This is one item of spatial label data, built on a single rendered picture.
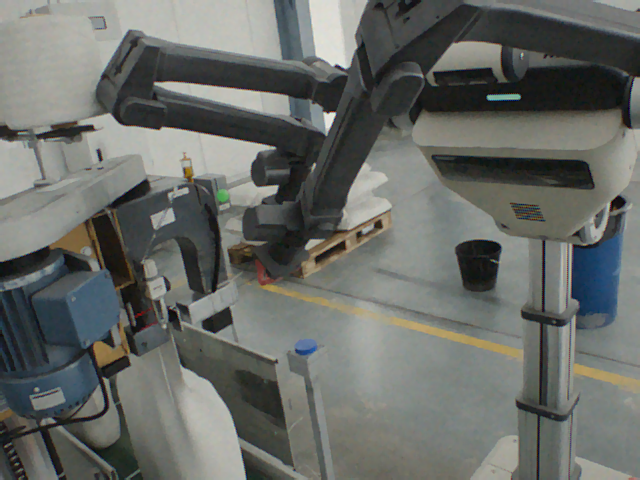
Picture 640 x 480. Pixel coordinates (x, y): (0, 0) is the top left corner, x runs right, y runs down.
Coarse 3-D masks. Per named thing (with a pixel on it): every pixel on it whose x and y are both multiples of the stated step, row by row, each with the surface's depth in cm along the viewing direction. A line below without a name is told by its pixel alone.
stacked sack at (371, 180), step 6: (366, 174) 466; (372, 174) 465; (378, 174) 466; (360, 180) 451; (366, 180) 452; (372, 180) 455; (378, 180) 460; (384, 180) 468; (354, 186) 440; (360, 186) 442; (366, 186) 449; (372, 186) 454; (378, 186) 463; (354, 192) 435; (360, 192) 442; (366, 192) 452; (348, 198) 431
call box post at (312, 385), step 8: (312, 384) 147; (312, 392) 148; (320, 392) 150; (312, 400) 150; (320, 400) 151; (312, 408) 151; (320, 408) 151; (312, 416) 152; (320, 416) 152; (312, 424) 153; (320, 424) 152; (320, 432) 153; (320, 440) 154; (320, 448) 155; (328, 448) 157; (320, 456) 157; (328, 456) 157; (320, 464) 158; (328, 464) 158; (320, 472) 160; (328, 472) 158
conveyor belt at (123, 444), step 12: (120, 408) 211; (120, 420) 203; (120, 432) 197; (84, 444) 192; (120, 444) 190; (108, 456) 185; (120, 456) 184; (132, 456) 183; (120, 468) 178; (132, 468) 178
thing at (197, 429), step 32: (160, 352) 137; (128, 384) 145; (160, 384) 137; (192, 384) 135; (128, 416) 150; (160, 416) 133; (192, 416) 131; (224, 416) 137; (160, 448) 140; (192, 448) 132; (224, 448) 137
